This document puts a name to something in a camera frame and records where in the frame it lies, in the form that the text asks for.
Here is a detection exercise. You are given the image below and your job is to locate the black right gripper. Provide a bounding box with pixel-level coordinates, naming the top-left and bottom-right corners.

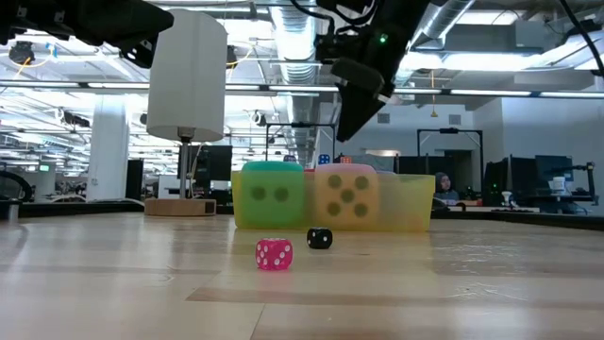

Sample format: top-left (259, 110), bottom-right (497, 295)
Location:
top-left (315, 21), bottom-right (424, 143)

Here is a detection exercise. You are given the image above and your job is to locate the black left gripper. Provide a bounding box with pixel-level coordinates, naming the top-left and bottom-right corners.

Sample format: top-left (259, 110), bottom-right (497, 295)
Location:
top-left (0, 0), bottom-right (175, 68)

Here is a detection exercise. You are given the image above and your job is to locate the pink foam die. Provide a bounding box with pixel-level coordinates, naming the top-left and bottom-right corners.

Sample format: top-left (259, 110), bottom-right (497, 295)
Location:
top-left (313, 162), bottom-right (381, 230)

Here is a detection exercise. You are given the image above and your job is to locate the teal foam die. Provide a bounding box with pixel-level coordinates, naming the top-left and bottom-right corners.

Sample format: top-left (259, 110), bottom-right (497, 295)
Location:
top-left (240, 160), bottom-right (306, 229)

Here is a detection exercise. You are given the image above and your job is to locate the yellow translucent plastic tray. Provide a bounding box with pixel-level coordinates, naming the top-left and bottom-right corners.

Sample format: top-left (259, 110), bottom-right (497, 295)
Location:
top-left (231, 172), bottom-right (437, 233)

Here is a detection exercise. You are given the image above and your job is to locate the small black die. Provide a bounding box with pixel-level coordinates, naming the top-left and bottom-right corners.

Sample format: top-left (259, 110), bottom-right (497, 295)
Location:
top-left (306, 227), bottom-right (334, 250)

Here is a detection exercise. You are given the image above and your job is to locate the white shade table lamp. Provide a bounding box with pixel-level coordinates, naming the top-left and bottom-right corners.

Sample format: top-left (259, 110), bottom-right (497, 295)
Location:
top-left (143, 8), bottom-right (228, 217)

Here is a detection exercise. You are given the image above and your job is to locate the black ceiling device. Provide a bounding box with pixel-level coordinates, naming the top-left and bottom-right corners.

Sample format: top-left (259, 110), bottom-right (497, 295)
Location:
top-left (8, 41), bottom-right (37, 65)

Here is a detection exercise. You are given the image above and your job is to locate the person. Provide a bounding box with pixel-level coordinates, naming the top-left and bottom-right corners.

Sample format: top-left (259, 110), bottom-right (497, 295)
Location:
top-left (432, 171), bottom-right (461, 207)

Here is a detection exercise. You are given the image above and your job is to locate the white pillar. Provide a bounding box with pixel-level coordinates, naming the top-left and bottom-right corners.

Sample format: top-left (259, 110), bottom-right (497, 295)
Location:
top-left (87, 101), bottom-right (131, 202)

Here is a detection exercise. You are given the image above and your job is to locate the long ceiling light strip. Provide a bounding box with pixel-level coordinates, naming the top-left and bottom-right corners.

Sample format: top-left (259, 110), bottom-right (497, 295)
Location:
top-left (0, 80), bottom-right (604, 99)

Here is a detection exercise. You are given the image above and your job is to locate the black computer monitor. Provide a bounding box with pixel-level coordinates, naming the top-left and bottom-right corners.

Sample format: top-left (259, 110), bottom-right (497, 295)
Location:
top-left (483, 159), bottom-right (537, 209)
top-left (535, 155), bottom-right (575, 183)
top-left (177, 144), bottom-right (233, 193)

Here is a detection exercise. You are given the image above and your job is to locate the yellow hanging pendant cord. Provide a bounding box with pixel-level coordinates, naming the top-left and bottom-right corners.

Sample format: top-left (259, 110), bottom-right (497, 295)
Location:
top-left (428, 70), bottom-right (439, 119)

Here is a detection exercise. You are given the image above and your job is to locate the black metal rack frame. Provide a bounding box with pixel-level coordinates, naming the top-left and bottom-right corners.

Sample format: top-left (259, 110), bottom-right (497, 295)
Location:
top-left (416, 127), bottom-right (484, 166)

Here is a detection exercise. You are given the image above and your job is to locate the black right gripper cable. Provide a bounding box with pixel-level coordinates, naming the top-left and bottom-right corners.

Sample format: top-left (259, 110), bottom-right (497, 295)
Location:
top-left (290, 0), bottom-right (378, 35)

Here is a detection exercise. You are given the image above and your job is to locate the black arched cable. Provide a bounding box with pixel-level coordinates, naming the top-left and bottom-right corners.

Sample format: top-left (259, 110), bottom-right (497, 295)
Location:
top-left (0, 169), bottom-right (33, 204)

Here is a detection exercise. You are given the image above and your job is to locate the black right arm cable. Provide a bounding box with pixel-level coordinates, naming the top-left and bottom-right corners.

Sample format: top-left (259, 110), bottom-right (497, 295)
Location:
top-left (559, 0), bottom-right (604, 77)

